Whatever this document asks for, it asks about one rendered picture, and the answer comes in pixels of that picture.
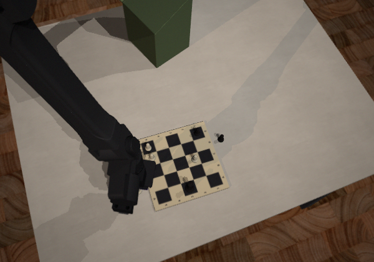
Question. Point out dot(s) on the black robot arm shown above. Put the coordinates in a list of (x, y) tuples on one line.
[(29, 53)]

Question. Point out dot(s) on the black and cream chessboard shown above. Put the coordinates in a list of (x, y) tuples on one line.
[(173, 151)]

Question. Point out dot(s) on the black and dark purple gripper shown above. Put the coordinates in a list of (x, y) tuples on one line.
[(150, 170)]

